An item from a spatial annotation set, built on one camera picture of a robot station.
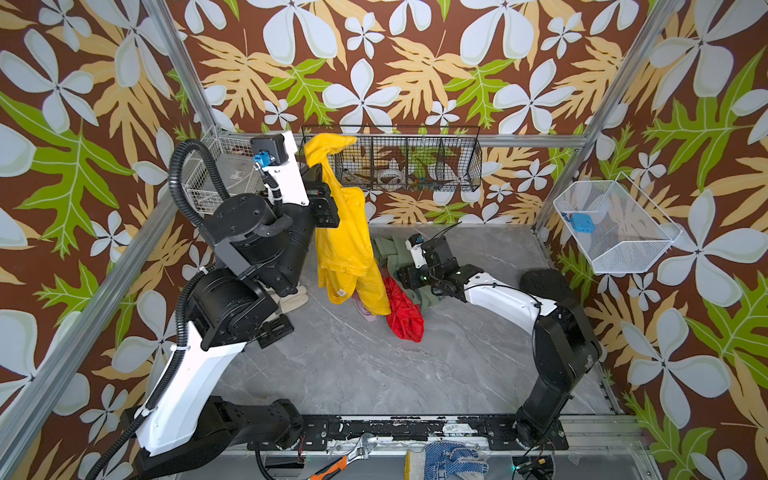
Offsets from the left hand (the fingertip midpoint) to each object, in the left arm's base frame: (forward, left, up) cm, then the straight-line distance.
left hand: (313, 163), depth 44 cm
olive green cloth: (+18, -14, -44) cm, 50 cm away
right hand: (+14, -17, -46) cm, 51 cm away
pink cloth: (-1, -5, -42) cm, 42 cm away
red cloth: (-1, -18, -49) cm, 52 cm away
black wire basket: (+46, -20, -28) cm, 57 cm away
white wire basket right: (+15, -77, -30) cm, 84 cm away
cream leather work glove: (+11, +19, -61) cm, 65 cm away
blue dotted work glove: (-33, -25, -57) cm, 71 cm away
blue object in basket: (+23, -70, -34) cm, 81 cm away
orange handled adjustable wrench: (-31, -6, -60) cm, 68 cm away
